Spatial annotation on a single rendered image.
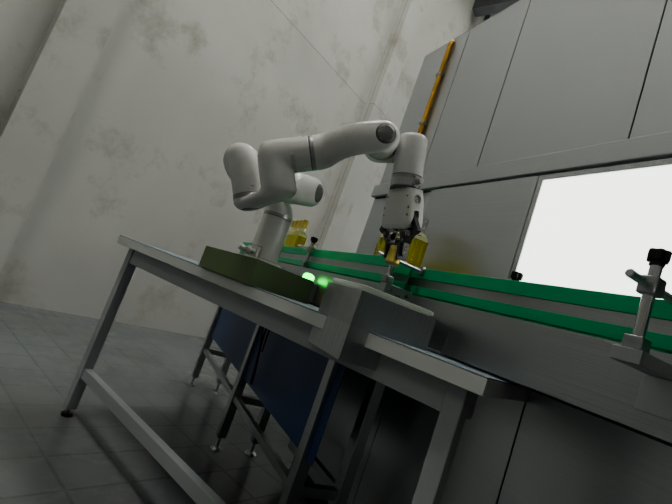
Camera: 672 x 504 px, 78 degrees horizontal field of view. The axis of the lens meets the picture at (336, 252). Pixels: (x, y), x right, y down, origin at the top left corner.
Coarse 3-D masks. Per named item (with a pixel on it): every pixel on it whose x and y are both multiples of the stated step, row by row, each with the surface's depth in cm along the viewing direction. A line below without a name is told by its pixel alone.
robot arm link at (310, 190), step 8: (296, 176) 120; (304, 176) 122; (312, 176) 128; (296, 184) 119; (304, 184) 122; (312, 184) 126; (320, 184) 131; (296, 192) 120; (304, 192) 123; (312, 192) 127; (320, 192) 131; (288, 200) 121; (296, 200) 121; (304, 200) 125; (312, 200) 129; (320, 200) 134
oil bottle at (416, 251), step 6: (420, 234) 132; (414, 240) 131; (420, 240) 132; (426, 240) 133; (414, 246) 131; (420, 246) 132; (426, 246) 133; (408, 252) 132; (414, 252) 131; (420, 252) 132; (408, 258) 131; (414, 258) 131; (420, 258) 132; (414, 264) 131; (420, 264) 132
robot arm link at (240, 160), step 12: (240, 144) 104; (228, 156) 105; (240, 156) 103; (252, 156) 104; (228, 168) 110; (240, 168) 103; (252, 168) 104; (240, 180) 103; (252, 180) 103; (240, 192) 103
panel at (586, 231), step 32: (544, 192) 115; (576, 192) 106; (608, 192) 99; (640, 192) 92; (544, 224) 111; (576, 224) 103; (608, 224) 96; (640, 224) 90; (544, 256) 107; (576, 256) 100; (608, 256) 93; (640, 256) 88; (608, 288) 91
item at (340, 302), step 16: (336, 288) 99; (352, 288) 92; (320, 304) 103; (336, 304) 96; (352, 304) 90; (368, 304) 89; (384, 304) 91; (352, 320) 88; (368, 320) 90; (384, 320) 92; (400, 320) 93; (416, 320) 95; (432, 320) 98; (384, 336) 92; (400, 336) 94; (416, 336) 96; (432, 336) 104
